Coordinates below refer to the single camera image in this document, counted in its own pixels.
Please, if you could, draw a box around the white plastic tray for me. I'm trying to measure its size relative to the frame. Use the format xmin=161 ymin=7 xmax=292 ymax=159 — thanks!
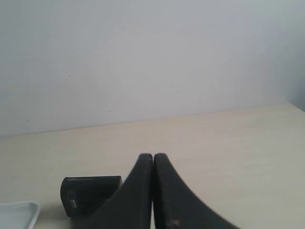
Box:
xmin=0 ymin=201 xmax=41 ymax=229

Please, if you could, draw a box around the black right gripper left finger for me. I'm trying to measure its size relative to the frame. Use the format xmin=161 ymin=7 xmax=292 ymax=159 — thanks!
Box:
xmin=73 ymin=153 xmax=153 ymax=229

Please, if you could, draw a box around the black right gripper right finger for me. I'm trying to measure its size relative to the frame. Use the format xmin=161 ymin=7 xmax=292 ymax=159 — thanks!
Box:
xmin=153 ymin=153 xmax=237 ymax=229

